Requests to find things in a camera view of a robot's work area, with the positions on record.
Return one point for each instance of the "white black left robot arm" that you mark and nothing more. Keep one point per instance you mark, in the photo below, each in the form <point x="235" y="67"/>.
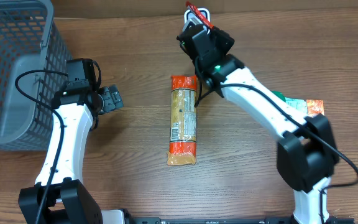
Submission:
<point x="59" y="195"/>

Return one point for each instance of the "teal snack packet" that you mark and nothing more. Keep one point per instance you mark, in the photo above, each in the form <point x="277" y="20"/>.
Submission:
<point x="300" y="105"/>

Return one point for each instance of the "green lid round can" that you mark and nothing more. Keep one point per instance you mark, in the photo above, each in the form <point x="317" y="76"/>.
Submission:
<point x="280" y="95"/>

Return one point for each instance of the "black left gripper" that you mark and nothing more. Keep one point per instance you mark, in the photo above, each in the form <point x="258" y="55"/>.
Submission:
<point x="113" y="98"/>

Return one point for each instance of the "white barcode scanner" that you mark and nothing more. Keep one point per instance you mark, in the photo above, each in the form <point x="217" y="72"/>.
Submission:
<point x="191" y="20"/>

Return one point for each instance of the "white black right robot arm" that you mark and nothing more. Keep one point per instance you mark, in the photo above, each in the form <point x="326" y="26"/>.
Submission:
<point x="305" y="156"/>

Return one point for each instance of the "grey plastic mesh basket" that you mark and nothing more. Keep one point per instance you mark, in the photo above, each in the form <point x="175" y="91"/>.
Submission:
<point x="33" y="57"/>

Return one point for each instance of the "small orange snack box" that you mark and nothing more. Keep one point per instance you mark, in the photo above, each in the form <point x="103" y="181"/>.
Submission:
<point x="315" y="107"/>

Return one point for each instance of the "long orange cracker pack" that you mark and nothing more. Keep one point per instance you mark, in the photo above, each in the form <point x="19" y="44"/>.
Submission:
<point x="183" y="121"/>

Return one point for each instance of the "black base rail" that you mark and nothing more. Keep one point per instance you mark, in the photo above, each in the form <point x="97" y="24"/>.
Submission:
<point x="266" y="220"/>

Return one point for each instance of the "red stick snack packet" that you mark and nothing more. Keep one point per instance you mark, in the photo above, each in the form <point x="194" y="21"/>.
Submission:
<point x="199" y="15"/>

